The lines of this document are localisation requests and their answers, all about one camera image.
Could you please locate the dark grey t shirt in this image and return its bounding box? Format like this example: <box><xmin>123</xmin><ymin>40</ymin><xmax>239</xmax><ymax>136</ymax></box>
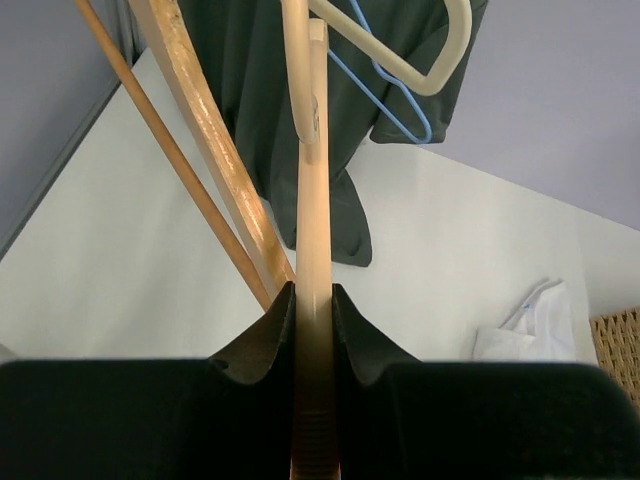
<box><xmin>179</xmin><ymin>1</ymin><xmax>467</xmax><ymax>267</ymax></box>

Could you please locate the cream plastic hanger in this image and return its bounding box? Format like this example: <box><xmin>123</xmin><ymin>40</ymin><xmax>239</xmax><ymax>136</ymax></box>
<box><xmin>307</xmin><ymin>0</ymin><xmax>474</xmax><ymax>97</ymax></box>

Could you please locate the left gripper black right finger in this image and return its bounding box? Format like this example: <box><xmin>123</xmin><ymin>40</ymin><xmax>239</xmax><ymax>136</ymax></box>
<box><xmin>332</xmin><ymin>285</ymin><xmax>639</xmax><ymax>479</ymax></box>

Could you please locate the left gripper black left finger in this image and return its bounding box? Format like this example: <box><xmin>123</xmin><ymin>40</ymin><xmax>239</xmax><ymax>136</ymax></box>
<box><xmin>1</xmin><ymin>284</ymin><xmax>295</xmax><ymax>479</ymax></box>

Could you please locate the beige wooden hanger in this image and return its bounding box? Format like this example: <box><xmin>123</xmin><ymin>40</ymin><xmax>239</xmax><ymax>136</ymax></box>
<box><xmin>281</xmin><ymin>1</ymin><xmax>340</xmax><ymax>479</ymax></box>

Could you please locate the brown wooden hanger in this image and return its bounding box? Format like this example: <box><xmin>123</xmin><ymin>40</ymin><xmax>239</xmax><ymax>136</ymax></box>
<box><xmin>76</xmin><ymin>1</ymin><xmax>294</xmax><ymax>309</ymax></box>

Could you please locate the wicker laundry basket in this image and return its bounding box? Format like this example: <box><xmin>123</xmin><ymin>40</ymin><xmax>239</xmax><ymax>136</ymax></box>
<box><xmin>590</xmin><ymin>308</ymin><xmax>639</xmax><ymax>392</ymax></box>

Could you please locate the light blue wire hanger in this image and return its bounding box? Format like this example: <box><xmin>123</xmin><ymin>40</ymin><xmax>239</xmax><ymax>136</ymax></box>
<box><xmin>329</xmin><ymin>1</ymin><xmax>448</xmax><ymax>149</ymax></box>

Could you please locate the white t shirt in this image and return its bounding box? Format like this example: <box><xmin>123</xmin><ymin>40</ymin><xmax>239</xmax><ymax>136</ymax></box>
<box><xmin>472</xmin><ymin>280</ymin><xmax>577</xmax><ymax>362</ymax></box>

